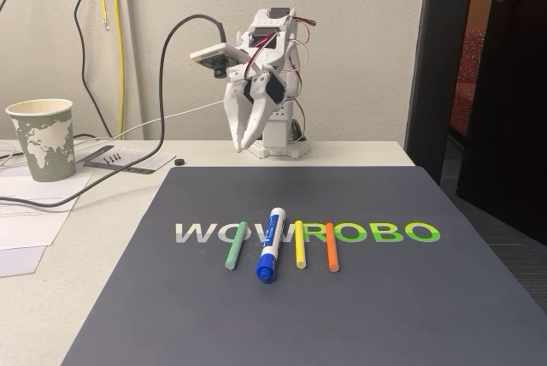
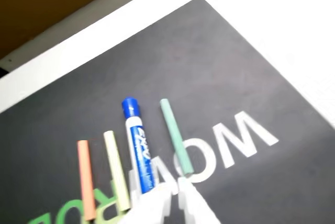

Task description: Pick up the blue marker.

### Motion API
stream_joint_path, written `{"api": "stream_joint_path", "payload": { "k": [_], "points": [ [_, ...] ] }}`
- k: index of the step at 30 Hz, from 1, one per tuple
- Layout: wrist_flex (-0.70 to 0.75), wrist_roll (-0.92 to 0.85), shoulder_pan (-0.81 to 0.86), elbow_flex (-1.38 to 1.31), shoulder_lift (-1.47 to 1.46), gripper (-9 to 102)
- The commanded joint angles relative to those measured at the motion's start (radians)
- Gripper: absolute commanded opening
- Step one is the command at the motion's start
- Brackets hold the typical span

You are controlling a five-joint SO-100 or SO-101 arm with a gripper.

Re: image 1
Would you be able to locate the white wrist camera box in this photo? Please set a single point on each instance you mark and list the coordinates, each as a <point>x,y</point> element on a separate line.
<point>215,56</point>

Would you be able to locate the dark grey door frame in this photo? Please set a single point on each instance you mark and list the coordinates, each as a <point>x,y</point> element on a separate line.
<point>431,84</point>

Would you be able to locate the orange chalk stick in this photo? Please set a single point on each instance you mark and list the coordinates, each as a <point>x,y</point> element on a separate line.
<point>331,248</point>

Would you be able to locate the yellow chalk stick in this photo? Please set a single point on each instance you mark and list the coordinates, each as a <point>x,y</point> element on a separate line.
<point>300,244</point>

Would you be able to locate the paper cup with world map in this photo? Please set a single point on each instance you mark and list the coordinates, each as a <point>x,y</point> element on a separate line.
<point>47,143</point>

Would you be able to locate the lined paper sheet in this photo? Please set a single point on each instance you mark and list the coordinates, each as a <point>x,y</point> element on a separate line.
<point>141,161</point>

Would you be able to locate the large white paper sheet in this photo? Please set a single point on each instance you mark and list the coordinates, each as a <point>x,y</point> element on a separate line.
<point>25,220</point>

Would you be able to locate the red patterned fabric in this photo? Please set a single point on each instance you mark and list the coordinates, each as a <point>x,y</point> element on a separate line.
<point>468,79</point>

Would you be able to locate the dark wooden door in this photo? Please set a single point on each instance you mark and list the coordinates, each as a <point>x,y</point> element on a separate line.
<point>508,105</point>

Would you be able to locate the green chalk stick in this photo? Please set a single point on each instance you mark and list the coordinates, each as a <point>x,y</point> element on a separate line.
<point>236,246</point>

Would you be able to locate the small black round cap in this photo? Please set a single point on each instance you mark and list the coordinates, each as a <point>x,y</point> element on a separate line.
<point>180,162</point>

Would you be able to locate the dark grey WOWROBO mat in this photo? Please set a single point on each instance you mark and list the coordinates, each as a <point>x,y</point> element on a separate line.
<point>342,306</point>

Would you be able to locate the blue dry erase marker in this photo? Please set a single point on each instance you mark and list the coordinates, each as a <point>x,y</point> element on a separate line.
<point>270,237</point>

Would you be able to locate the small white paper sheet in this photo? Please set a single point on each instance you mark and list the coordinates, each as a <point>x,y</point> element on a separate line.
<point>17,261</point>

